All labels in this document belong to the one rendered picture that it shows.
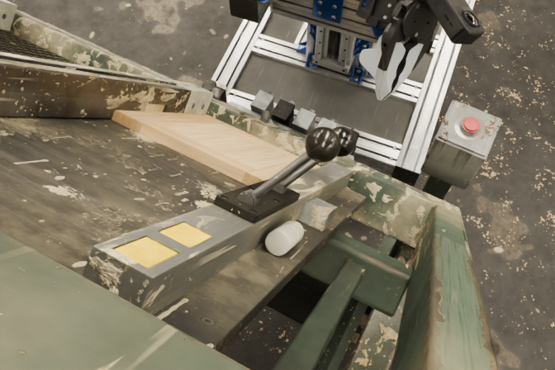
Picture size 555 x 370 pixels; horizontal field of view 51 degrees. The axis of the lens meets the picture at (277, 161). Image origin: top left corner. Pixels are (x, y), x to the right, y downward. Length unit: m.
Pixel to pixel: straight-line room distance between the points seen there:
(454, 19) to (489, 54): 2.01
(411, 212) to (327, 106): 0.98
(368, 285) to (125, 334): 0.81
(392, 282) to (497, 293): 1.30
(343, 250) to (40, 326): 0.82
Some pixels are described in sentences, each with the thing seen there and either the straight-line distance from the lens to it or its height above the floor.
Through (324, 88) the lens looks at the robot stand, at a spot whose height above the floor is 0.21.
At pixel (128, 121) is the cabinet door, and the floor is 1.23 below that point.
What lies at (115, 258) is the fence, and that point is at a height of 1.69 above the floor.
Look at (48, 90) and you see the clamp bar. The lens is 0.88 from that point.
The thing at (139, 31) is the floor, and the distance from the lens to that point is 2.77.
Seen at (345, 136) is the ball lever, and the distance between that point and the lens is 0.72.
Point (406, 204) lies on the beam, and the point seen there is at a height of 0.89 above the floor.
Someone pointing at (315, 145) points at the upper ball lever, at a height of 1.55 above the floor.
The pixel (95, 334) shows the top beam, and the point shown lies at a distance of 0.21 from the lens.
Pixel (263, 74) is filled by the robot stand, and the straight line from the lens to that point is 2.30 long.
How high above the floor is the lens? 2.08
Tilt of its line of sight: 63 degrees down
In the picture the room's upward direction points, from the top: 1 degrees counter-clockwise
